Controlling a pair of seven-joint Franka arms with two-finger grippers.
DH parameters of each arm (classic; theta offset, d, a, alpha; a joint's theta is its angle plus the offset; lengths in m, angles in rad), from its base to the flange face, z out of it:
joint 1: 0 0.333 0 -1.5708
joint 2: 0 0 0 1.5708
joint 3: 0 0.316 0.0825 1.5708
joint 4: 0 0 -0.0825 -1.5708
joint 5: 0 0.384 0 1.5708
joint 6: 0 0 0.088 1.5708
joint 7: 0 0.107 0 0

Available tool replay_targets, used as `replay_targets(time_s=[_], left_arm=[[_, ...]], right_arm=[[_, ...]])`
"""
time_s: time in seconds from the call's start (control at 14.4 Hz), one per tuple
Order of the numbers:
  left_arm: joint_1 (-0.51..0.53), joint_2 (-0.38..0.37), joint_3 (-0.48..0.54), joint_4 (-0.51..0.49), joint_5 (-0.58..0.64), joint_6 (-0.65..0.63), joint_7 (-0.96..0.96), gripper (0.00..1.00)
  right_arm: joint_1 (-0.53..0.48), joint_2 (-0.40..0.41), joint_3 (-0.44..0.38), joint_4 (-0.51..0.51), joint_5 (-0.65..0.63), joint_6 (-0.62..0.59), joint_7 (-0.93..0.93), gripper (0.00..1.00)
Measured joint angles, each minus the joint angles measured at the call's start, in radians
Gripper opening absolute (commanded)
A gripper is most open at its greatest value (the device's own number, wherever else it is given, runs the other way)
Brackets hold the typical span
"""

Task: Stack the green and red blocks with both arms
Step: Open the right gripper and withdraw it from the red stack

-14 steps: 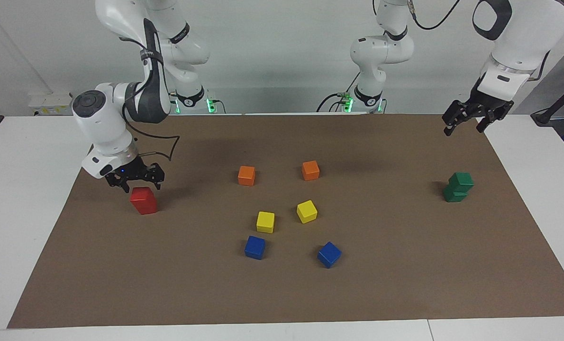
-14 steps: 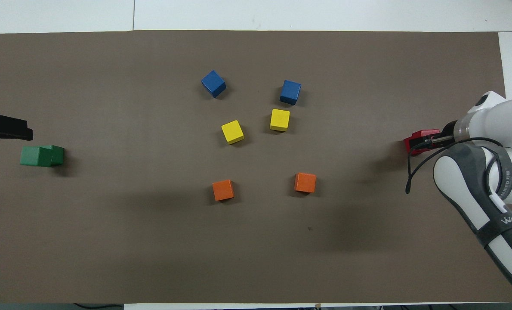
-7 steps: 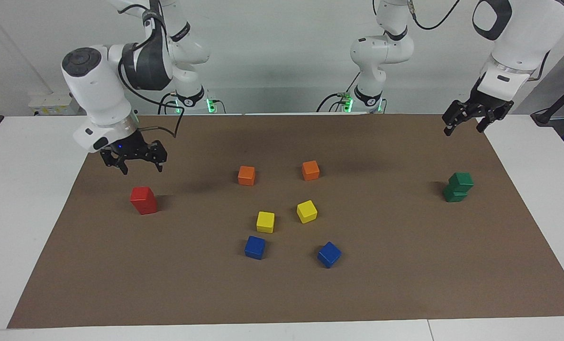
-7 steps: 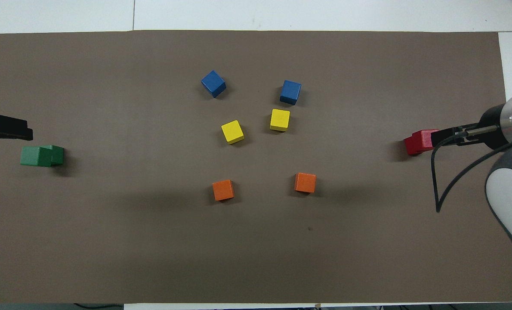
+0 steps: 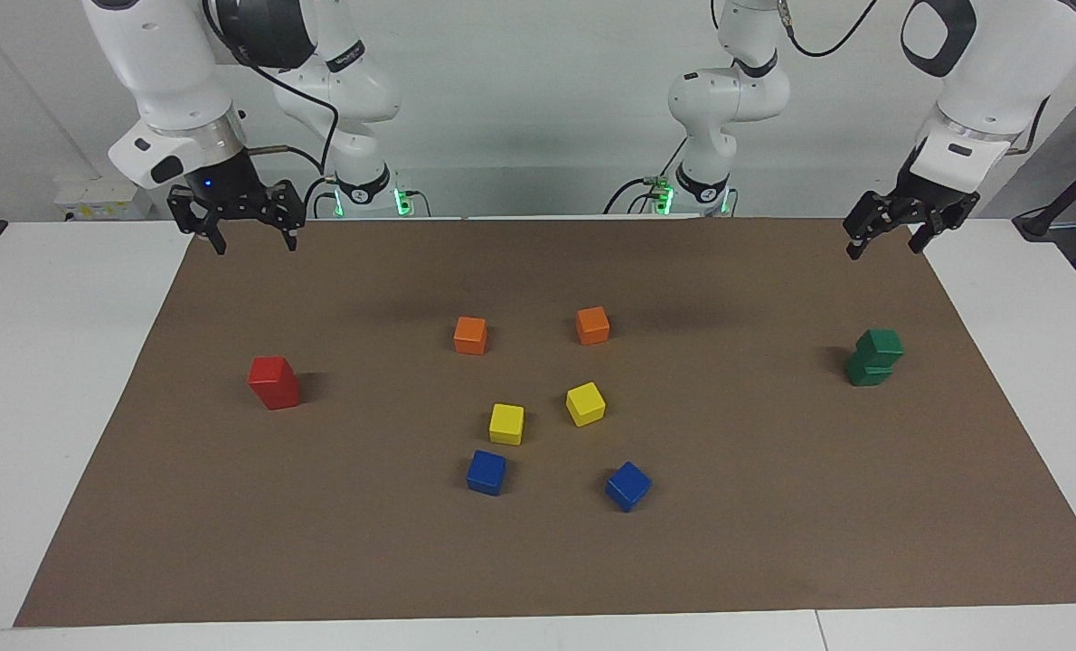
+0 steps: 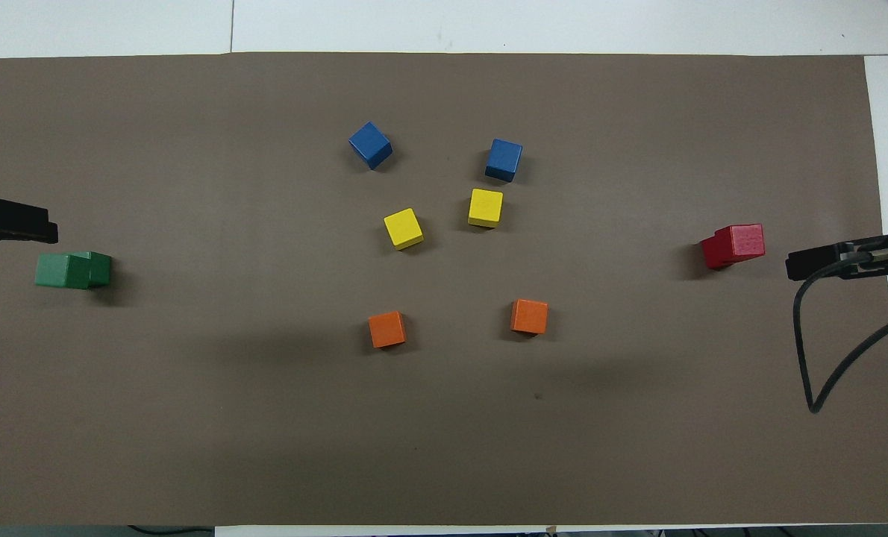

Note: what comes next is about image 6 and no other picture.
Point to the green wooden block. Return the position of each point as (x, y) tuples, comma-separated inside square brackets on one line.
[(60, 272), (102, 270)]

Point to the red wooden block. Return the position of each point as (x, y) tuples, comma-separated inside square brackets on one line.
[(746, 240), (707, 253)]

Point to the orange wooden block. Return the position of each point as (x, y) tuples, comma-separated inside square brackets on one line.
[(386, 329), (529, 315)]

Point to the blue wooden block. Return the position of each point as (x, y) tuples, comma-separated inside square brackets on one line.
[(504, 158), (370, 145)]

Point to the yellow wooden block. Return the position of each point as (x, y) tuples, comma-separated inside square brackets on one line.
[(403, 227), (485, 206)]

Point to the brown table mat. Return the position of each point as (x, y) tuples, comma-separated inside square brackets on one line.
[(444, 447)]

